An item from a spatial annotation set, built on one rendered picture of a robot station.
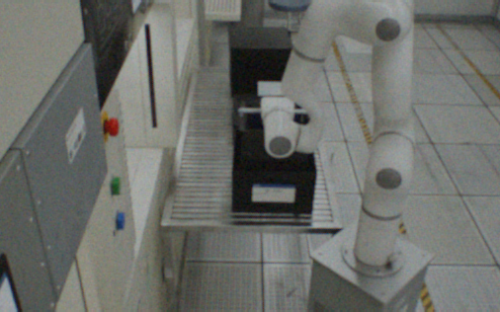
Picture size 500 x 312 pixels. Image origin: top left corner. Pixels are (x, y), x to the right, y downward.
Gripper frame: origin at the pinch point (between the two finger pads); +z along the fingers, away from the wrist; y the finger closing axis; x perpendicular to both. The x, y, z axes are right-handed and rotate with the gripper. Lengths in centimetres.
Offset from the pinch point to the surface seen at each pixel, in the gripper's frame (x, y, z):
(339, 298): -48, 20, -42
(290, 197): -30.4, 5.3, -14.1
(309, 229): -38.5, 12.0, -20.4
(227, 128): -37, -18, 44
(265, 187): -26.2, -2.9, -14.1
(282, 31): -12, 6, 95
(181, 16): -25, -49, 154
